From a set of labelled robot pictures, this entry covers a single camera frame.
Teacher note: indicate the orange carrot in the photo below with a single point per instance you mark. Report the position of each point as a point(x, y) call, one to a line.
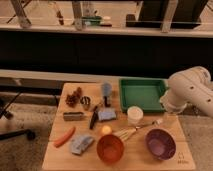
point(64, 138)

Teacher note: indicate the green plastic tray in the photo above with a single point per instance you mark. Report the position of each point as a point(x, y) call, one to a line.
point(144, 93)

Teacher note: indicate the black office chair base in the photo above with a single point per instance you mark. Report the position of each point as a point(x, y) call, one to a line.
point(11, 130)

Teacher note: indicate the bamboo whisk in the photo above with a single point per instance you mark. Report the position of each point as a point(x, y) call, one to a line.
point(126, 133)

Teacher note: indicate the orange bowl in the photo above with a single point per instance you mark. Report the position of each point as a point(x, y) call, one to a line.
point(110, 149)

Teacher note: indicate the blue sponge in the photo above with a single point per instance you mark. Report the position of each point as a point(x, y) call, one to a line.
point(106, 115)

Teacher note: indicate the black handled knife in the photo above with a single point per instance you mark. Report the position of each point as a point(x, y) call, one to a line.
point(94, 117)

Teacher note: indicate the brown grape bunch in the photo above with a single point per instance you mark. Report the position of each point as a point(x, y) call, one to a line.
point(73, 99)

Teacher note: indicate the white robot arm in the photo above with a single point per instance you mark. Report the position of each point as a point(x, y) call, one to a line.
point(189, 86)

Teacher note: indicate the grey rectangular block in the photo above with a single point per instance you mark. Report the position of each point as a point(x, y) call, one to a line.
point(73, 116)

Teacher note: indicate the purple bowl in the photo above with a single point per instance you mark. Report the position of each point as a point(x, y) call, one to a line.
point(160, 144)

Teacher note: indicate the yellow ball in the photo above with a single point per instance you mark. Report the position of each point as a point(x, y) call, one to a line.
point(105, 130)

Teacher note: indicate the blue crumpled cloth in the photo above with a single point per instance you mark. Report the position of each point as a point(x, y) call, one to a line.
point(80, 143)

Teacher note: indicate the white plastic cup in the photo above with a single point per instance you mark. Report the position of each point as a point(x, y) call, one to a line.
point(134, 115)

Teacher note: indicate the wooden board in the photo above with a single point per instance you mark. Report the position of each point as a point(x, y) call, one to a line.
point(136, 156)

